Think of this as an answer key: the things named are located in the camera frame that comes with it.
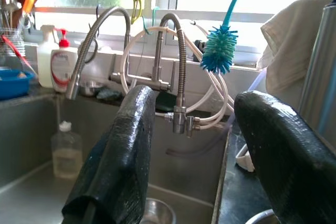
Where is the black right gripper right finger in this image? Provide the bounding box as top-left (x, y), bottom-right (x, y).
top-left (233, 90), bottom-right (336, 224)

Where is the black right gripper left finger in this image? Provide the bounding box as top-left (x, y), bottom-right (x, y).
top-left (61, 84), bottom-right (157, 224)

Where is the clear plastic tube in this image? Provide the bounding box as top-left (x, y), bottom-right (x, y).
top-left (165, 68), bottom-right (267, 156)

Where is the clear plastic bottle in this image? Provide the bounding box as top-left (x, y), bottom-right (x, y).
top-left (50, 120), bottom-right (83, 180)

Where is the stainless steel sink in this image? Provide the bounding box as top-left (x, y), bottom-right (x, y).
top-left (0, 92), bottom-right (233, 224)

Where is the large steel bowl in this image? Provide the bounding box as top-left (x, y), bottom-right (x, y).
top-left (244, 208), bottom-right (279, 224)

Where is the grey scouring pad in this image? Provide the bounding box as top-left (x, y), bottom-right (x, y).
top-left (96, 88), bottom-right (123, 102)

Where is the small steel bowl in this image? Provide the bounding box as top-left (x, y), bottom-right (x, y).
top-left (139, 197), bottom-right (177, 224)

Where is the dark green sponge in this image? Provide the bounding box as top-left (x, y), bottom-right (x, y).
top-left (154, 91), bottom-right (180, 113)

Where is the tiny steel bowl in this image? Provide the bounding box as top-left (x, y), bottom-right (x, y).
top-left (78, 80), bottom-right (105, 97)

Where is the flexible steel faucet spout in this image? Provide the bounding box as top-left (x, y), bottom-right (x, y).
top-left (65, 6), bottom-right (131, 101)

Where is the steel faucet body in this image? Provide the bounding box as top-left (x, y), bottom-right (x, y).
top-left (109, 26), bottom-right (176, 92)

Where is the white red pump soap bottle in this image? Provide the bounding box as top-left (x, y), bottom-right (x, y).
top-left (50, 28), bottom-right (79, 93)

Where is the white towel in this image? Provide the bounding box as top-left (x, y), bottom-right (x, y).
top-left (256, 0), bottom-right (332, 95)

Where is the white spray bottle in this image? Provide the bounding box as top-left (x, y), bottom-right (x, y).
top-left (36, 24), bottom-right (61, 88)

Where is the blue plastic basin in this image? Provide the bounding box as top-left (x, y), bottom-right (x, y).
top-left (0, 68), bottom-right (36, 101)

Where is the blue bottle brush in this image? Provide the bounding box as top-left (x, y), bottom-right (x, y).
top-left (199, 0), bottom-right (251, 74)

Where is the black object on window ledge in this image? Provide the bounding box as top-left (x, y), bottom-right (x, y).
top-left (194, 39), bottom-right (211, 57)

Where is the green plastic hook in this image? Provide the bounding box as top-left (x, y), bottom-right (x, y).
top-left (141, 6), bottom-right (160, 36)

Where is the thin white water hose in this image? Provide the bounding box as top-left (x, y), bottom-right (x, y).
top-left (188, 20), bottom-right (236, 132)

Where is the flexible steel hose with valve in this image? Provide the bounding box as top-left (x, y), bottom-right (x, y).
top-left (159, 13), bottom-right (202, 138)

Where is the white looped water hose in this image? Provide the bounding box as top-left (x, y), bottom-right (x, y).
top-left (120, 26), bottom-right (218, 113)

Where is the red handled utensil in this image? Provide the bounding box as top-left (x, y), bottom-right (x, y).
top-left (0, 34), bottom-right (38, 77)

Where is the wire dish rack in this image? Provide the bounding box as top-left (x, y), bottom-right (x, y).
top-left (0, 3), bottom-right (36, 61)

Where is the orange handled utensil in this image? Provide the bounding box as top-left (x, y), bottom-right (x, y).
top-left (16, 0), bottom-right (38, 38)

